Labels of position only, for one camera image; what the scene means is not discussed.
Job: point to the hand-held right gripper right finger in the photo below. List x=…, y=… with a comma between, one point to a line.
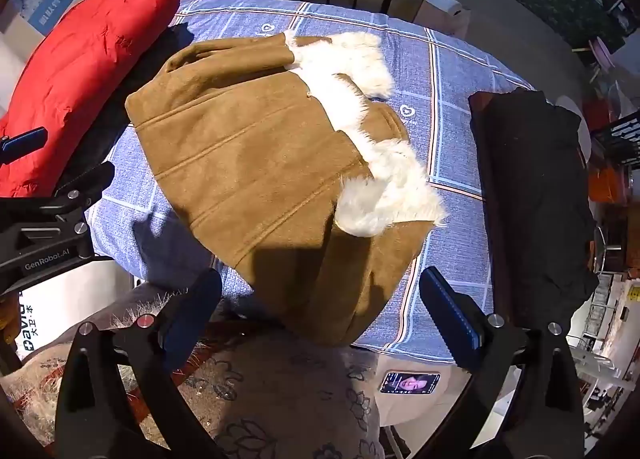
x=447, y=314

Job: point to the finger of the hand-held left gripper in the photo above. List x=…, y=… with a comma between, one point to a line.
x=22, y=144

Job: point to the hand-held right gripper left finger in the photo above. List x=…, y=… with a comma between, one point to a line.
x=192, y=319

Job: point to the brown suede fur-trimmed coat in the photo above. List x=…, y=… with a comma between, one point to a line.
x=250, y=164

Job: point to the smartphone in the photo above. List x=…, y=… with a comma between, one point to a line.
x=410, y=383

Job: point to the red puffer jacket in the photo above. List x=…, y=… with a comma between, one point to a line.
x=85, y=69

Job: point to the grey floral patterned cloth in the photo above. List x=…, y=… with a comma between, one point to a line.
x=290, y=399

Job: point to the black folded garment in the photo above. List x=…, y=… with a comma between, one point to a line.
x=535, y=199

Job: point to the cardboard box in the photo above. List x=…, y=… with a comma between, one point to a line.
x=445, y=14

